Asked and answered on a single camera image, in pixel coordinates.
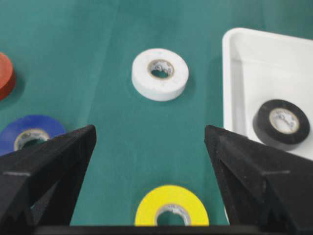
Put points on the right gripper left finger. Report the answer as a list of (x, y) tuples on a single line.
[(39, 185)]

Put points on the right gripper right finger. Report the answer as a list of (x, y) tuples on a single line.
[(266, 191)]

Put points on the black tape roll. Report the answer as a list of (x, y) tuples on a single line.
[(281, 124)]

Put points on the yellow tape roll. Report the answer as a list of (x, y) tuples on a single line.
[(174, 199)]

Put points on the blue tape roll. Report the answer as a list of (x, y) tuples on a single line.
[(28, 128)]

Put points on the orange tape roll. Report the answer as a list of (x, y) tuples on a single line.
[(7, 76)]

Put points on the white tape roll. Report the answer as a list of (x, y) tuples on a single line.
[(159, 74)]

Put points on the white plastic tray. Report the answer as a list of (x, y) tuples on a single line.
[(260, 66)]

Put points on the green table cloth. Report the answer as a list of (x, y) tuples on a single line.
[(73, 62)]

